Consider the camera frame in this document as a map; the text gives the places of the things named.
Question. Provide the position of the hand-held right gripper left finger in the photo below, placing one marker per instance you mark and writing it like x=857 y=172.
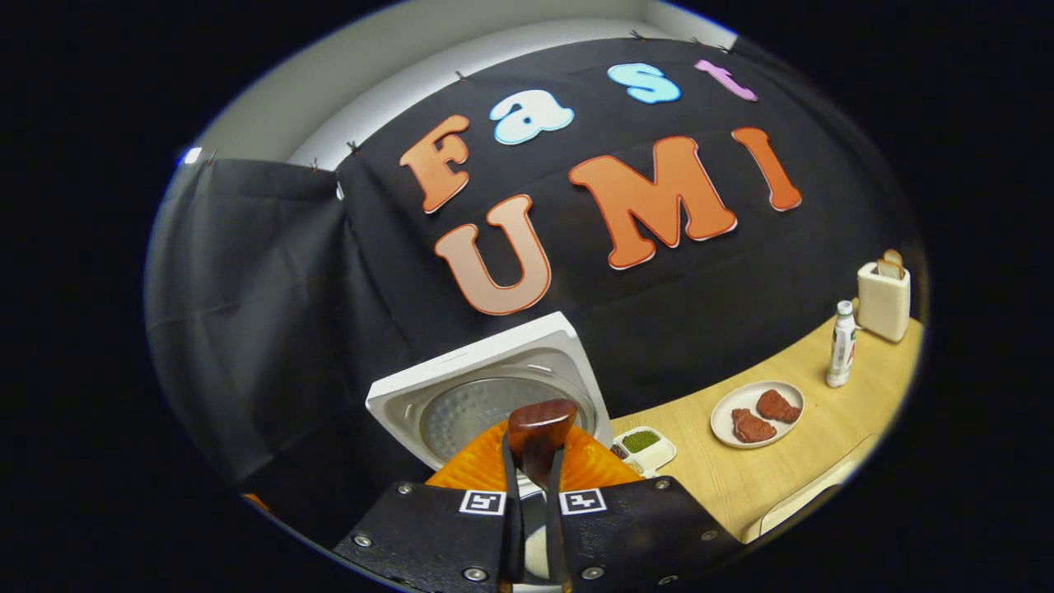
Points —
x=515 y=535

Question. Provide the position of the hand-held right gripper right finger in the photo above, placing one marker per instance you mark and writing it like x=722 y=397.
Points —
x=556 y=535

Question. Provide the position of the brown wooden spoon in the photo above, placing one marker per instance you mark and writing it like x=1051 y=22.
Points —
x=539 y=432

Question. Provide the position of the white rice cooker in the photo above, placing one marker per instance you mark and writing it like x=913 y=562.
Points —
x=469 y=412

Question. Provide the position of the white divided bean dish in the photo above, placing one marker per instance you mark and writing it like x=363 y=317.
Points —
x=646 y=449

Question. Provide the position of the cream round plate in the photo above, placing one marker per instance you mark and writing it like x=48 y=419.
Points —
x=729 y=412

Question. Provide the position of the brown meat piece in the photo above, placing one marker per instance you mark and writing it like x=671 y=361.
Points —
x=778 y=406
x=753 y=427

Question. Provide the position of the white drink bottle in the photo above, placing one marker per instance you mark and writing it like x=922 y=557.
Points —
x=841 y=346

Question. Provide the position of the white toaster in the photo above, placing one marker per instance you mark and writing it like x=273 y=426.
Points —
x=883 y=305

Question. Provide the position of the toast slice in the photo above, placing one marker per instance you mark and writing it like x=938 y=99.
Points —
x=889 y=265

